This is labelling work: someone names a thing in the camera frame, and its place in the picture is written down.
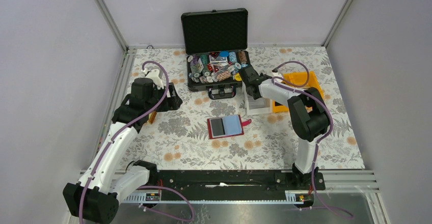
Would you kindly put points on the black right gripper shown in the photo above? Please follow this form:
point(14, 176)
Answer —
point(255, 97)

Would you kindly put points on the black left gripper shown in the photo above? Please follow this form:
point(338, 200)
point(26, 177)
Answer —
point(172, 103)

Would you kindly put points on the white plastic bin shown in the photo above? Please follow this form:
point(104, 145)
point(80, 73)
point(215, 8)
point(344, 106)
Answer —
point(256, 107)

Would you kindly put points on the red leather card holder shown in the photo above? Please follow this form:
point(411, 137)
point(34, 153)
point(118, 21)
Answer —
point(233, 125)

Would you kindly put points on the black credit card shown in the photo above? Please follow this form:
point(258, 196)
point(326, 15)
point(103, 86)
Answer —
point(217, 127)

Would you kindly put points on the yellow bin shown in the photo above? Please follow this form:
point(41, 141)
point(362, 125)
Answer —
point(276, 107)
point(300, 78)

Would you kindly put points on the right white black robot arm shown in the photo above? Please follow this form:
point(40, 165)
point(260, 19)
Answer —
point(310, 118)

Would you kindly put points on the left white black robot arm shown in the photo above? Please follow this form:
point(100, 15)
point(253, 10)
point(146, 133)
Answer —
point(96, 196)

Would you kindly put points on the yellow round dealer chip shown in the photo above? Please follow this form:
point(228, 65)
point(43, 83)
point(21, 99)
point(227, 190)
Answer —
point(237, 77)

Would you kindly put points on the orange green sticky note block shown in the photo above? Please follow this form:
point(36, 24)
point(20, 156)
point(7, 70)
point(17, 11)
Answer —
point(151, 117)

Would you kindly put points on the floral patterned table mat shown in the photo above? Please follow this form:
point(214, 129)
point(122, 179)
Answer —
point(178, 140)

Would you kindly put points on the black poker chip case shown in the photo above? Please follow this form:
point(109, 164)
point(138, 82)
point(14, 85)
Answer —
point(215, 44)

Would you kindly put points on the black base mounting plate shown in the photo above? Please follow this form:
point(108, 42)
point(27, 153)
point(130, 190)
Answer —
point(179, 182)

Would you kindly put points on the white slotted cable duct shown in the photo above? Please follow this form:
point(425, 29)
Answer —
point(220, 197)

